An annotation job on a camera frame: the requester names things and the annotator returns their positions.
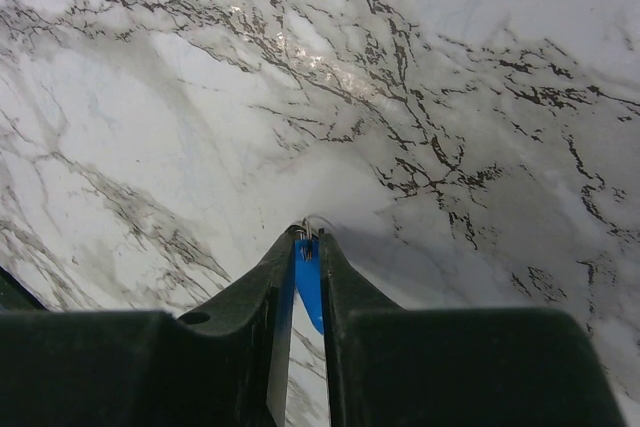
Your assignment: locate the blue tagged key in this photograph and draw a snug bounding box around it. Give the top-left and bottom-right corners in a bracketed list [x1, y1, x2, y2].
[286, 216, 325, 335]

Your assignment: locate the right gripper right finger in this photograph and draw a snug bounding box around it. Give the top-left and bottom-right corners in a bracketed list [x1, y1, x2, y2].
[319, 233, 624, 426]

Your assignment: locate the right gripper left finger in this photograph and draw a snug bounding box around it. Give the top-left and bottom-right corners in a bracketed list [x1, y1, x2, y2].
[1, 229, 295, 426]

